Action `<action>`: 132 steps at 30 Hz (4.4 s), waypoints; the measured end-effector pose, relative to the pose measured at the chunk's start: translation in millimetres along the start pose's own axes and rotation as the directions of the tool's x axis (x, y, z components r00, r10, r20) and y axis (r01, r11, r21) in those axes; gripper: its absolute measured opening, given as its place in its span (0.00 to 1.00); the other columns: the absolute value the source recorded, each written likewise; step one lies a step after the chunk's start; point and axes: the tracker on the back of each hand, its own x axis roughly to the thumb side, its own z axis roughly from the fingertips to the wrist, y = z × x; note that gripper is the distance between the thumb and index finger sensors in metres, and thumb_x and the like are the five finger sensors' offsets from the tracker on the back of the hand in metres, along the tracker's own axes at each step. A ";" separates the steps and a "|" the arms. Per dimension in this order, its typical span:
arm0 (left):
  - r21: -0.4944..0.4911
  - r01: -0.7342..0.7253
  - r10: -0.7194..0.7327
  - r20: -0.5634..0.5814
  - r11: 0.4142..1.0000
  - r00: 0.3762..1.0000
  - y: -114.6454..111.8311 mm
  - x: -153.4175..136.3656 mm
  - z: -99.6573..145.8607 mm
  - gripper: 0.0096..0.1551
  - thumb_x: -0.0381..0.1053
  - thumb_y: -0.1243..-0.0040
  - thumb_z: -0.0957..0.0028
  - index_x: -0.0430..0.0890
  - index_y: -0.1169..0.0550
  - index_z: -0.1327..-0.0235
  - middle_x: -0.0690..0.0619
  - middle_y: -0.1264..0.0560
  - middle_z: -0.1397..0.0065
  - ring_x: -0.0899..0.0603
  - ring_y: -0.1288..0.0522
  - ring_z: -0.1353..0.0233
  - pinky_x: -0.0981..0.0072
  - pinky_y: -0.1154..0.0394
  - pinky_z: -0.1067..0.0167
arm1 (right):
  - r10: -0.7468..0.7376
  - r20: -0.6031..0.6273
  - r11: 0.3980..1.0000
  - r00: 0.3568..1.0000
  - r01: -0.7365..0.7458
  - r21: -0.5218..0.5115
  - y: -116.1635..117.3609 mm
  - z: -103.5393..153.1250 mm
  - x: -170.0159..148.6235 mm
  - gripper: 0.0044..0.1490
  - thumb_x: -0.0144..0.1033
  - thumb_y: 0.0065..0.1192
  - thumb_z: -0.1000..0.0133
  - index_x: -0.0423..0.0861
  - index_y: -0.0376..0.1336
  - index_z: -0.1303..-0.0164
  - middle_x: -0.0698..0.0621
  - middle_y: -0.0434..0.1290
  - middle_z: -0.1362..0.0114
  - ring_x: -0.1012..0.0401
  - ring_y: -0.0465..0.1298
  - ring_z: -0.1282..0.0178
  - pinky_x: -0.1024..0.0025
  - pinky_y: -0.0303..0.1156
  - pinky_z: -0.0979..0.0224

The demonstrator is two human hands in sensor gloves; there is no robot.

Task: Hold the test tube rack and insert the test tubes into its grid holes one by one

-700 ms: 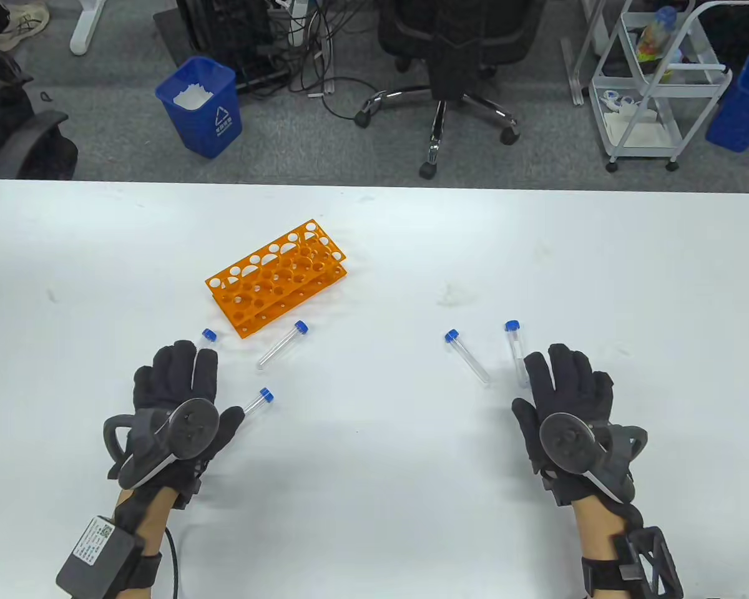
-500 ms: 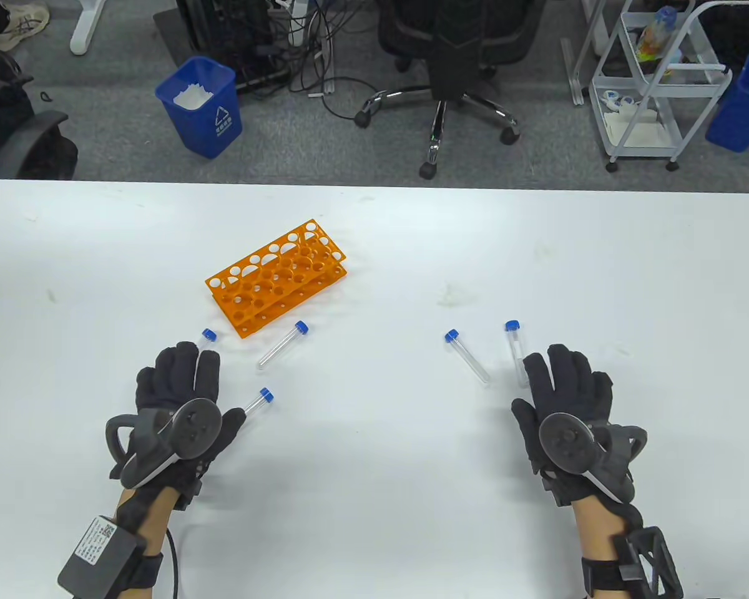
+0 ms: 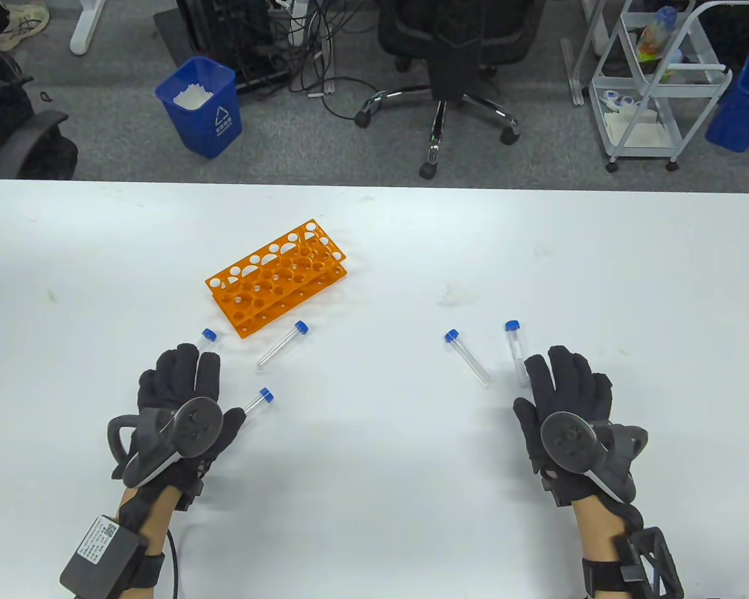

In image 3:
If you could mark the person's left hand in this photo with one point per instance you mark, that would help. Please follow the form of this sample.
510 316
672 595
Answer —
162 390

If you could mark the person's right hand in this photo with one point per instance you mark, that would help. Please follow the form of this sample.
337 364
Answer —
574 390

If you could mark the person's left thumb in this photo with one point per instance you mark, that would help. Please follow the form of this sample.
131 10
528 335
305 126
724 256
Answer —
233 425

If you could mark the person's right thumb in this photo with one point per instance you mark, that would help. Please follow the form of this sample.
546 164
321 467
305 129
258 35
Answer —
524 421

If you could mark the person's left middle finger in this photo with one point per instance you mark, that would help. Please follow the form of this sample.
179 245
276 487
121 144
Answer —
185 369

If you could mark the person's left little finger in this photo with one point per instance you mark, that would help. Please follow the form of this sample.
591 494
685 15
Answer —
145 387

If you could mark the person's right little finger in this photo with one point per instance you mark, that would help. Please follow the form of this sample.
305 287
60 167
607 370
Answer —
604 394

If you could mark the person's right middle finger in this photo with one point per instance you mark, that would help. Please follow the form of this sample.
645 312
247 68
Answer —
567 373

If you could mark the person's left forearm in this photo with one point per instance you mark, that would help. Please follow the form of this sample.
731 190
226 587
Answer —
153 518

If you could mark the person's right forearm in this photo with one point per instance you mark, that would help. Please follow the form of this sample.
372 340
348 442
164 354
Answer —
599 536

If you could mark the blue-capped clear test tube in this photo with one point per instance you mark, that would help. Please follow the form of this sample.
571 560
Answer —
258 401
468 357
281 345
208 337
517 352

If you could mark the grey left glove controller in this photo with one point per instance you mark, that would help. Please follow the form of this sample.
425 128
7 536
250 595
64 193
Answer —
190 427

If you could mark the grey glove controller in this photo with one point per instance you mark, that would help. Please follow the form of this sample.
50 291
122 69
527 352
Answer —
568 440
190 427

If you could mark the grey right glove controller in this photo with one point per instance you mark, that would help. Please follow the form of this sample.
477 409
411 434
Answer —
568 440

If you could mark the orange test tube rack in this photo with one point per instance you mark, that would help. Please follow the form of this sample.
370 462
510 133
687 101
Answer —
278 274

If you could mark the grey left wrist sensor box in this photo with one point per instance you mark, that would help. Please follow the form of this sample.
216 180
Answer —
103 555

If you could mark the blue recycling bin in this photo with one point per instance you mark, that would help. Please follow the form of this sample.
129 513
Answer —
209 118

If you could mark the white paper waste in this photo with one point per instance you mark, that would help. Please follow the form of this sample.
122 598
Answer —
192 97

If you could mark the white wheeled cart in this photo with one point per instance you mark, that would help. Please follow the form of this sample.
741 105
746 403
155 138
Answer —
655 93

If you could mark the black armrest chair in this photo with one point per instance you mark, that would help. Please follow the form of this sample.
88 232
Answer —
12 125

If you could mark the plain blue bin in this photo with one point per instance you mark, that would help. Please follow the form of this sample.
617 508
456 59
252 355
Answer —
743 106

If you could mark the black office chair chrome base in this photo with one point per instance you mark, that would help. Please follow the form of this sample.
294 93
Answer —
455 62

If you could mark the black computer tower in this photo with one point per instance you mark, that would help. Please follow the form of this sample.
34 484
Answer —
225 31

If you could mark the colourful plastic bottle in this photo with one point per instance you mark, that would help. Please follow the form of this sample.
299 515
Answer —
655 34

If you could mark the white desk leg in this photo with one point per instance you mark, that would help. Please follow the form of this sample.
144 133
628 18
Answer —
87 25

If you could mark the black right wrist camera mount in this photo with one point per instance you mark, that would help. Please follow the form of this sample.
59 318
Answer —
646 564

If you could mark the white desk frame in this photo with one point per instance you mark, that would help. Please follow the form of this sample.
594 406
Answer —
577 59

